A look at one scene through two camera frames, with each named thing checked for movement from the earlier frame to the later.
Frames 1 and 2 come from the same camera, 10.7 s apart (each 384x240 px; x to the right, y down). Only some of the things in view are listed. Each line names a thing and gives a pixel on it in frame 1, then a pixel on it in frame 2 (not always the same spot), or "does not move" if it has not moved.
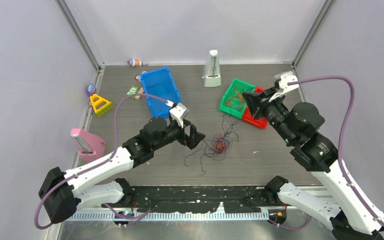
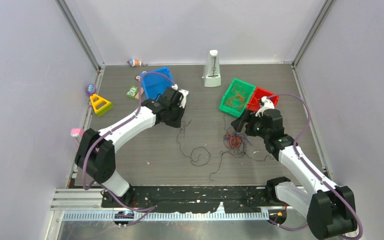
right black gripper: (255, 100) to (238, 124)
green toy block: (133, 90) does not move
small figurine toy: (133, 62) does not move
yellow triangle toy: (101, 106) does not move
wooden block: (140, 91) does not move
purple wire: (220, 144) to (236, 142)
